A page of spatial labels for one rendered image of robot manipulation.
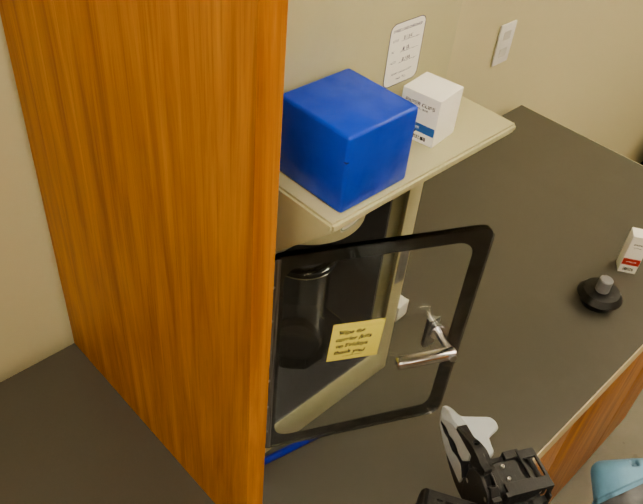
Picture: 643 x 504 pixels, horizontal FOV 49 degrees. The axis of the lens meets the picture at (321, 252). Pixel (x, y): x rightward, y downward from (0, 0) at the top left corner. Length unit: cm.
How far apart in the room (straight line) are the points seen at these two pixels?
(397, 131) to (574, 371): 82
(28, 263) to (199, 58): 70
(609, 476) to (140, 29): 67
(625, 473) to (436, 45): 53
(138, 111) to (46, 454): 66
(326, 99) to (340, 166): 7
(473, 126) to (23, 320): 83
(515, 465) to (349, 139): 45
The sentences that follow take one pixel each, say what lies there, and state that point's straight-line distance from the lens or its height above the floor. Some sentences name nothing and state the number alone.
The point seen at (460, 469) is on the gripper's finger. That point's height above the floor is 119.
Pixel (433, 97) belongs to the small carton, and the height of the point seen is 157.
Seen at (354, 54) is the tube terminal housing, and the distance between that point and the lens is 79.
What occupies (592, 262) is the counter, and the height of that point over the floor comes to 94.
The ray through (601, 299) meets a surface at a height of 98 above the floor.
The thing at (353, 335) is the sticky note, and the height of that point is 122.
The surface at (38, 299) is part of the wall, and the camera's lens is 131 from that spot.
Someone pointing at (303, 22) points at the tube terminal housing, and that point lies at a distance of 72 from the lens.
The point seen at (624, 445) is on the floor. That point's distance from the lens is 263.
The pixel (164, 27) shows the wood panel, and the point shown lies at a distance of 66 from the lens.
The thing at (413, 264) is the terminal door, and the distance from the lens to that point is 92.
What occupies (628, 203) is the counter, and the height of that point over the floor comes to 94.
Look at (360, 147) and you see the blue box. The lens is 68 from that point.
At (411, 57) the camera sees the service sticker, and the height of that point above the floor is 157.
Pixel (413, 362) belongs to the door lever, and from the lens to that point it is 99.
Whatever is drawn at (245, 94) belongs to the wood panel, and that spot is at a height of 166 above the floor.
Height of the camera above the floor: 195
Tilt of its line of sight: 41 degrees down
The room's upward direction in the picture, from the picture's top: 6 degrees clockwise
